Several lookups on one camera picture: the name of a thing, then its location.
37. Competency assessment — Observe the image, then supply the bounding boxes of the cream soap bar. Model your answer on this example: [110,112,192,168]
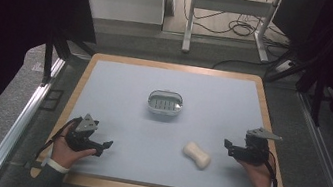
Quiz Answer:
[179,139,214,171]

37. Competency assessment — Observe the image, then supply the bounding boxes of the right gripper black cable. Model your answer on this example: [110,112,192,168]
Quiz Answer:
[260,149,284,187]

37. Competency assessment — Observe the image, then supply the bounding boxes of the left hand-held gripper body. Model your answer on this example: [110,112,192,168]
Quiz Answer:
[62,111,110,158]

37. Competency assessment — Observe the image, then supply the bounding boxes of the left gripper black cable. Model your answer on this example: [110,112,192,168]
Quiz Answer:
[35,110,84,165]

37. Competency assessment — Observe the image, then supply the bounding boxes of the black stand leg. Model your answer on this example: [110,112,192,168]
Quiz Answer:
[39,32,57,85]

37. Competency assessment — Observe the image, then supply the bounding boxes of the person's right hand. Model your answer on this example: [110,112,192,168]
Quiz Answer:
[232,155,277,187]

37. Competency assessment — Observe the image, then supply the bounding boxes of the pale blue table mat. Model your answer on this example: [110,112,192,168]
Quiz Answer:
[58,52,279,187]

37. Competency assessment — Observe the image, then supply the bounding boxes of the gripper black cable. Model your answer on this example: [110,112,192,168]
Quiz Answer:
[35,110,84,165]
[260,149,284,187]

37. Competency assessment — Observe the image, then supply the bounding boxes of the grey soap dish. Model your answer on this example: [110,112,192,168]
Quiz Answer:
[145,87,186,118]

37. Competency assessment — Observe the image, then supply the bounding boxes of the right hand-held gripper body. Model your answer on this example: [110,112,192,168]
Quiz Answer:
[226,122,284,170]

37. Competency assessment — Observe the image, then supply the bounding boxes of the person's left hand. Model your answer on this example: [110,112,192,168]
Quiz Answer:
[49,120,101,174]

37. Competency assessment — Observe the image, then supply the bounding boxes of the white metal desk frame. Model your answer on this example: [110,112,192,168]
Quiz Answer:
[180,0,286,68]

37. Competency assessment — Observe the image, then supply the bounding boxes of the black floor cables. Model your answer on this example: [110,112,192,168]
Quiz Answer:
[173,0,297,81]

